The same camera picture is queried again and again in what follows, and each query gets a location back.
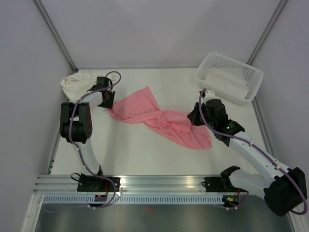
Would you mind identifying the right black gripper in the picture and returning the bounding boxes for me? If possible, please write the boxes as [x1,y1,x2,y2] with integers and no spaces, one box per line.
[188,102,216,129]

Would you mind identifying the pink t-shirt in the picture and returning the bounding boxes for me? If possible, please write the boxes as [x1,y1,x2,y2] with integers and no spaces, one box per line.
[107,87,211,150]

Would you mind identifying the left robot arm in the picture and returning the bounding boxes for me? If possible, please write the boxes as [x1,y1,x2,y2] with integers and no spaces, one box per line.
[60,76,115,191]

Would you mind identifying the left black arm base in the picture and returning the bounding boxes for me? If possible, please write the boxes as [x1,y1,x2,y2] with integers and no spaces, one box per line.
[70,173,115,192]

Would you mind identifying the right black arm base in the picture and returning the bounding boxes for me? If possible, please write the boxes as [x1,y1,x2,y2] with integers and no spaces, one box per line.
[201,165,246,192]

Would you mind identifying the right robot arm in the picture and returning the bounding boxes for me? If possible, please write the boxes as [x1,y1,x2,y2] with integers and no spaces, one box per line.
[187,99,308,217]

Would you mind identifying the white cloth in basket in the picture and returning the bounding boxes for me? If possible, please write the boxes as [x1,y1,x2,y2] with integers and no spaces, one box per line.
[205,69,249,99]

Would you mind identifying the cream white t-shirt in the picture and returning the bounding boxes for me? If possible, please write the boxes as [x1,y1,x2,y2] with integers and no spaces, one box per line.
[60,70,107,102]

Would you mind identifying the white plastic basket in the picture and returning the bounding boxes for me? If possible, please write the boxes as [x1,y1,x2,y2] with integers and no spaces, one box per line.
[194,52,264,105]

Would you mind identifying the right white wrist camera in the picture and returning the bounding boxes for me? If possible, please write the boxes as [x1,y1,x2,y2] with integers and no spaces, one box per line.
[202,90,216,100]

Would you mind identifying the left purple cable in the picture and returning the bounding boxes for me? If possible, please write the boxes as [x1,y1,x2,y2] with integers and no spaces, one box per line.
[69,71,122,179]

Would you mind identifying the purple cable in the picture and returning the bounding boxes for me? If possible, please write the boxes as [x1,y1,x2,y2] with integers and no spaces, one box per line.
[69,71,122,179]
[198,88,309,215]

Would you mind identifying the left aluminium frame post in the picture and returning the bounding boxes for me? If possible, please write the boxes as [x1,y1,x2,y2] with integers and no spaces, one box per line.
[32,0,78,73]

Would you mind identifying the aluminium frame post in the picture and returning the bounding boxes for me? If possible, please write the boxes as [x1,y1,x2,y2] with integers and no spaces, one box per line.
[32,0,78,73]
[247,0,289,65]

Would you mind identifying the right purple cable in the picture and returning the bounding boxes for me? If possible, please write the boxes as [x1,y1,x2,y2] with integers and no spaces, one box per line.
[198,88,309,215]

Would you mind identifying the aluminium mounting rail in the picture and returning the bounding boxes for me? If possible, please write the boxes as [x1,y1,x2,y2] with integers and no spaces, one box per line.
[33,175,266,194]

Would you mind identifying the white slotted cable duct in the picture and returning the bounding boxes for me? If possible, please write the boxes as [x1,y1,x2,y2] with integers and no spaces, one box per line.
[43,194,223,204]

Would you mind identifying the right aluminium frame post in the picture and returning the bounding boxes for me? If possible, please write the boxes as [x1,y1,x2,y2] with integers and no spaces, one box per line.
[247,0,289,65]

